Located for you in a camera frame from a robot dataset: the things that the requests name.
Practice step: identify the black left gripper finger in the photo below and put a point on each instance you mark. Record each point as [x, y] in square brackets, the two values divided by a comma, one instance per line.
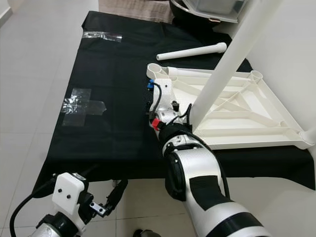
[115, 194]

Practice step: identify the white plastic table top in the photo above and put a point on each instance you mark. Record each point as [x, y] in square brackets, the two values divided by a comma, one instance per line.
[252, 113]

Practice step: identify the black tablecloth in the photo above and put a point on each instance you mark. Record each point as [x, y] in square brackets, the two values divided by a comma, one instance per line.
[103, 148]

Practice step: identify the dark robot foot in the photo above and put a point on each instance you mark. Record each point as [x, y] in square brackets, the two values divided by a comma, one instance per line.
[145, 233]

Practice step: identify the black round bowl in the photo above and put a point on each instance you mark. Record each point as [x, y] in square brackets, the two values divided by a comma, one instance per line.
[177, 15]

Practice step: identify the clear tape cross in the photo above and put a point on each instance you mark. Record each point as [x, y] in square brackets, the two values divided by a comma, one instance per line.
[79, 106]

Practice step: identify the clear tape strip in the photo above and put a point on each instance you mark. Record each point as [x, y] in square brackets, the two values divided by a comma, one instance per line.
[102, 36]

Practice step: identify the beige cloth covered bench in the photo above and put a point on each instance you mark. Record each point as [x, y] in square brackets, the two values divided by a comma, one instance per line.
[133, 12]

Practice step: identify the clear plastic storage bin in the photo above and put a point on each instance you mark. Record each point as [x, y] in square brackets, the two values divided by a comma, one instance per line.
[215, 9]

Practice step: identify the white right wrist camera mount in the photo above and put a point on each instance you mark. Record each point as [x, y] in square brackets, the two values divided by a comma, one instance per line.
[164, 91]

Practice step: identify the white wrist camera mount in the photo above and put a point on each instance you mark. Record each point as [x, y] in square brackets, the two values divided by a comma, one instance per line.
[68, 192]
[164, 91]

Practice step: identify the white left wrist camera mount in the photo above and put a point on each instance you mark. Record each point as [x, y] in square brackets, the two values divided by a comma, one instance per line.
[68, 192]

